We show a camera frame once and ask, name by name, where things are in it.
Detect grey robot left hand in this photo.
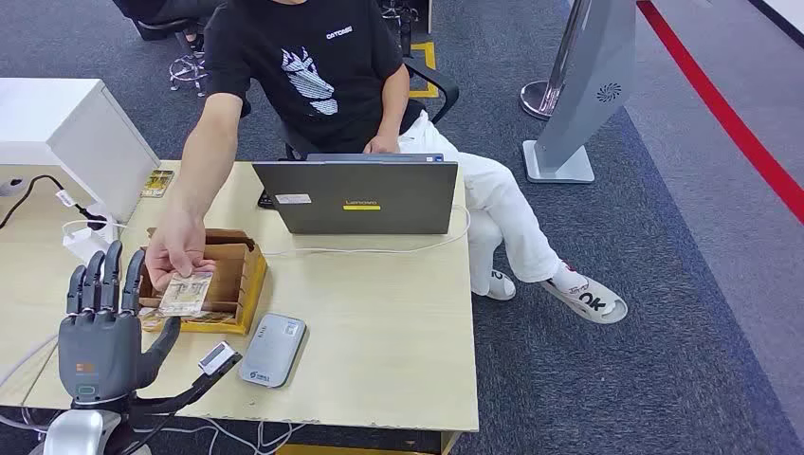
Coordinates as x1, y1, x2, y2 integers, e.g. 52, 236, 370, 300
57, 240, 183, 410

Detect grey laptop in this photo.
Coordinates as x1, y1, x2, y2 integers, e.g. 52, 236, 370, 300
252, 153, 460, 236

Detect white power strip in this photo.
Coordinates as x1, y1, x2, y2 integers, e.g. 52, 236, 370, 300
82, 202, 124, 252

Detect white cables under desk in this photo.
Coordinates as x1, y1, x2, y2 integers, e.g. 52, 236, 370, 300
135, 417, 309, 455

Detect white charger plug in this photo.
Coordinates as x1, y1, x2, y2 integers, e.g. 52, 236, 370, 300
63, 227, 115, 264

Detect person's left hand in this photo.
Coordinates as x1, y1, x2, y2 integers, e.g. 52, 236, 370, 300
362, 135, 401, 155

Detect wooden card box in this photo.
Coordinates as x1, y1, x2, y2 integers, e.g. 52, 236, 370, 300
137, 228, 269, 336

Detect chrome stanchion post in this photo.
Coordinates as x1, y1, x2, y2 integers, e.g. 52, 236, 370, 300
520, 0, 592, 121

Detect black chair with chrome base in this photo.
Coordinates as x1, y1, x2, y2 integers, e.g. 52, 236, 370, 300
113, 0, 218, 99

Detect black office chair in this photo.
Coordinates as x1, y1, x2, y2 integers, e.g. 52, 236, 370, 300
276, 56, 461, 161

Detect black equipment stand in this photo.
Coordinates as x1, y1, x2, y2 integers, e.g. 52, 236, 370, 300
378, 0, 434, 58

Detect white slipper with black print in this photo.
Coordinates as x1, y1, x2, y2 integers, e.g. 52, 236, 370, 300
540, 262, 630, 326
486, 269, 518, 302

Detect grey cable at desk edge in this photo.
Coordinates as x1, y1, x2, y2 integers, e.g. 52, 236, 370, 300
0, 333, 61, 434

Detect pale wrist camera on bracket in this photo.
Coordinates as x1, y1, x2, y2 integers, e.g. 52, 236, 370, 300
128, 340, 244, 417

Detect grey kiosk stand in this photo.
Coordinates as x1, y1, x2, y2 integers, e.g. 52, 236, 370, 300
522, 0, 637, 185

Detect black power cable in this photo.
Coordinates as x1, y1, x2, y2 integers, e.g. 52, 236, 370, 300
0, 174, 109, 231

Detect person's right hand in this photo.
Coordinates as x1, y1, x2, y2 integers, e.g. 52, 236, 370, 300
144, 209, 216, 293

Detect person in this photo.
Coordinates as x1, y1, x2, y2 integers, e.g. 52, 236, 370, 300
144, 0, 630, 326

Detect white cabinet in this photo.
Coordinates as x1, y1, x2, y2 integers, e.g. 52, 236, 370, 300
0, 78, 161, 224

